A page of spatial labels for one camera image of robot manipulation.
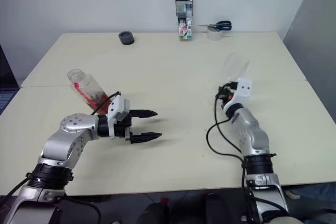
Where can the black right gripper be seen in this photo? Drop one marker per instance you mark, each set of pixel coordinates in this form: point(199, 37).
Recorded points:
point(225, 94)

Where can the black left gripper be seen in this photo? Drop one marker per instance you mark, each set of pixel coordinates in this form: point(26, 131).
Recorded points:
point(123, 129)

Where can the clear bottle with red stripe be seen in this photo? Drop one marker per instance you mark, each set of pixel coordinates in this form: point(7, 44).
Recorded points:
point(86, 87)

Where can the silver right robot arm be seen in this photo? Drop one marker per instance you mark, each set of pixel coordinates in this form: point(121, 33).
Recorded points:
point(249, 129)

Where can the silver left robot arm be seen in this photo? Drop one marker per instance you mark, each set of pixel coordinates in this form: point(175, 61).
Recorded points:
point(73, 132)

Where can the white tape roll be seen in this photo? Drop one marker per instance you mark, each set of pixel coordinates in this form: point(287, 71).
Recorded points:
point(214, 34)

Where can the marker pen pack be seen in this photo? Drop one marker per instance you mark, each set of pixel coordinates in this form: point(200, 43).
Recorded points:
point(184, 22)

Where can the dark rounded shape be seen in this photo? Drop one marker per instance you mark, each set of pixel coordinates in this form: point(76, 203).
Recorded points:
point(156, 213)

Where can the dark gridded panel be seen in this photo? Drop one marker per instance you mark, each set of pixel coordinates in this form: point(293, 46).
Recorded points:
point(6, 82)

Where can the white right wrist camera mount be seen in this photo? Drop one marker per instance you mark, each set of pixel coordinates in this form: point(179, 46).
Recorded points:
point(244, 87)

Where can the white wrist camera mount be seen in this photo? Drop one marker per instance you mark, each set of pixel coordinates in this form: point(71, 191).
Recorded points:
point(118, 107)
point(244, 87)

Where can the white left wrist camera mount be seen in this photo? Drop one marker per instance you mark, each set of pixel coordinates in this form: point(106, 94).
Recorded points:
point(118, 107)

